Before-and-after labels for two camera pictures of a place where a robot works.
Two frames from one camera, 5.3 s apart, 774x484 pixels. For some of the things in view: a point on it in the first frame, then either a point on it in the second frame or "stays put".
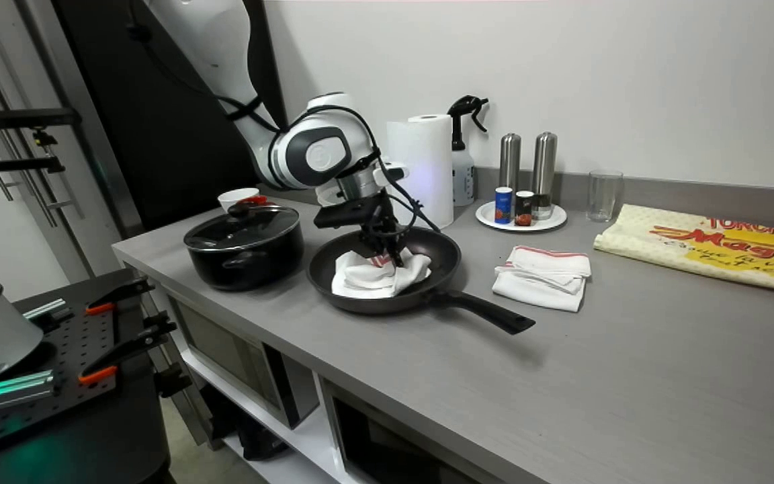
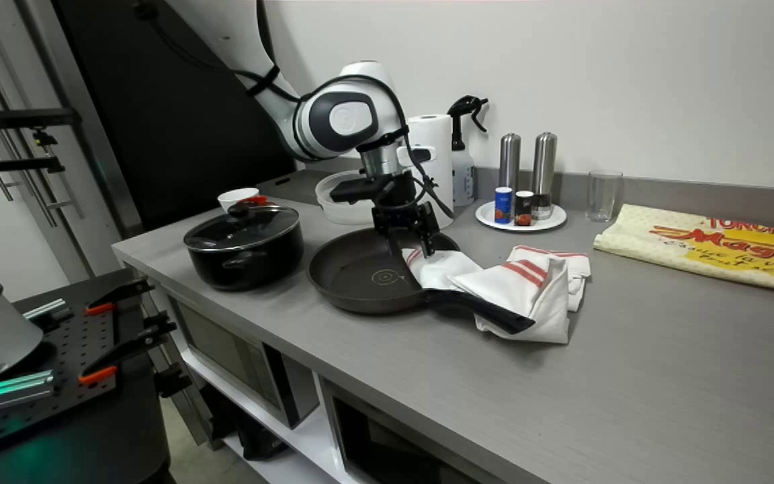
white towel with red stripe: x=359 y=274 to x=532 y=283
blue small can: x=504 y=205 stays put
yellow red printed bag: x=755 y=248 stays put
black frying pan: x=430 y=291 stays put
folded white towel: x=547 y=277 stays put
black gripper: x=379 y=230 to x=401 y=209
